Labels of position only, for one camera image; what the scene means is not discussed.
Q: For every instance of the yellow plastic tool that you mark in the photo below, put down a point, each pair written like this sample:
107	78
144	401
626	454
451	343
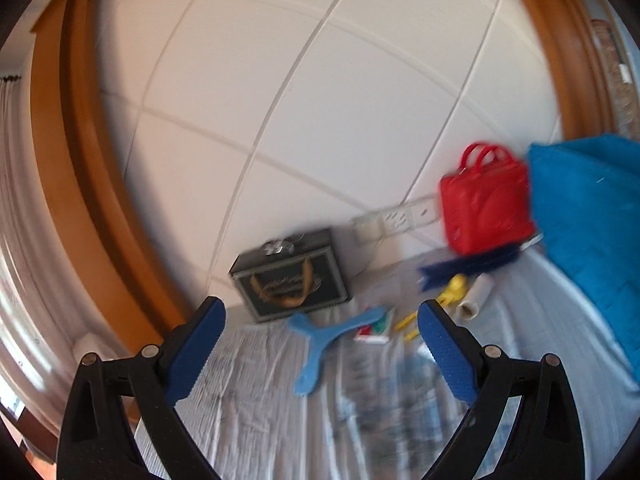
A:
452	290

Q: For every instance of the white lint roller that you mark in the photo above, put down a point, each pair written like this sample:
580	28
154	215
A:
477	297

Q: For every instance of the dark blue zipper pouch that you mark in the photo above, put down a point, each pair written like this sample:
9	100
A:
470	265

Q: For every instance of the red handbag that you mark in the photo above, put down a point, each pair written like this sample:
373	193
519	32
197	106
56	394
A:
485	205

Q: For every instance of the small red green card box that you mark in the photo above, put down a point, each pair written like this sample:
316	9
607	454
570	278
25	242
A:
374	330

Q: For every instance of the dark gift box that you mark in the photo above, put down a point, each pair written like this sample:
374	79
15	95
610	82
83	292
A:
290	280

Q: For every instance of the clear plastic wrapper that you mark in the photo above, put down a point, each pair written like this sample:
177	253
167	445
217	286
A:
395	385

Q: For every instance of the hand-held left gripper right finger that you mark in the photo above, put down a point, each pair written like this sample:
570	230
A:
447	355

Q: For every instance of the wooden wall frame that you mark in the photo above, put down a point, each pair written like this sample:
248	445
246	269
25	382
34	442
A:
85	160

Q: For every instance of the light blue boomerang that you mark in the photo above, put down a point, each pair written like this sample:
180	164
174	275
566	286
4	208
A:
320	340

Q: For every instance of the white wall socket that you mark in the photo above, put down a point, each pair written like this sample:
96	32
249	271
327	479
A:
425	211
397	220

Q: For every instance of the white curtain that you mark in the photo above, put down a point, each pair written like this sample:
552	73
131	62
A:
20	260

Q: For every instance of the blue storage box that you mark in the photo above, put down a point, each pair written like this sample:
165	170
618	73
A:
590	220

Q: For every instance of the white striped tablecloth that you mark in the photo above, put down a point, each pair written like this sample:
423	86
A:
260	410

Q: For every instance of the white wall switch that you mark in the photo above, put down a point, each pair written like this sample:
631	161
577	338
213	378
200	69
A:
623	74

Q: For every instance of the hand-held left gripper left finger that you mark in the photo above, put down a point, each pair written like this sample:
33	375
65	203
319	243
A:
197	350

